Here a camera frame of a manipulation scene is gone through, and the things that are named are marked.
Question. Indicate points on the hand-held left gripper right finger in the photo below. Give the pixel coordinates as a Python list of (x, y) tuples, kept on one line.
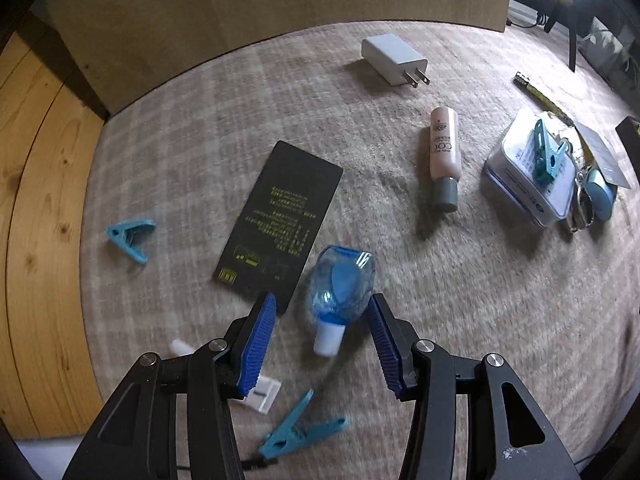
[(385, 347)]

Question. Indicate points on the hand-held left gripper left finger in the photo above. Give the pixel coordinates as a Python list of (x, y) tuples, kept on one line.
[(255, 342)]

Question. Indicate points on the clear blue bottle white cap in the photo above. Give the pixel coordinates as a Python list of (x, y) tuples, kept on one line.
[(340, 285)]

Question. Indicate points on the blue clothespin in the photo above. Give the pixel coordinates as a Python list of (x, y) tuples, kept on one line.
[(280, 440), (545, 160)]

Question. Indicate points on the white tin box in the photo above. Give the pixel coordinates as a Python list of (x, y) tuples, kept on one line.
[(515, 180)]

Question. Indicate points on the small white tube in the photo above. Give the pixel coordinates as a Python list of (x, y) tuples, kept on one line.
[(262, 395)]

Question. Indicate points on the beige plaid blanket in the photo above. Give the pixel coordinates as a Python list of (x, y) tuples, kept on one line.
[(450, 310)]

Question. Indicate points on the black card with yellow print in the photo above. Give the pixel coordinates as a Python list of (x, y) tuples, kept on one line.
[(280, 210)]

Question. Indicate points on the small blue plastic clip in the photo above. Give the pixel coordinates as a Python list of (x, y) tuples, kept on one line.
[(125, 237)]

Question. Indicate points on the pink tube with grey cap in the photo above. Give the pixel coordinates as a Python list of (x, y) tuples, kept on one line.
[(444, 150)]

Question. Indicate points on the round blue tape measure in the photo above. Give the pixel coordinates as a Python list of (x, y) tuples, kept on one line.
[(600, 195)]

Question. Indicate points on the silver foil packet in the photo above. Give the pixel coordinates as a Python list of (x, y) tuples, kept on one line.
[(602, 155)]

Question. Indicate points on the white plug charger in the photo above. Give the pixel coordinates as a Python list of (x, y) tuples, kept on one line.
[(390, 55)]

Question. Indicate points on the yellow lighter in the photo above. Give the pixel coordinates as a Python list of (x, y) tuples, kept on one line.
[(542, 97)]

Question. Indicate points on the wooden board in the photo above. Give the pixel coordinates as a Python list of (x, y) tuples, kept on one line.
[(250, 0)]

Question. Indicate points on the black tripod leg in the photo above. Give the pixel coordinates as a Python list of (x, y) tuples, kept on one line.
[(571, 35)]

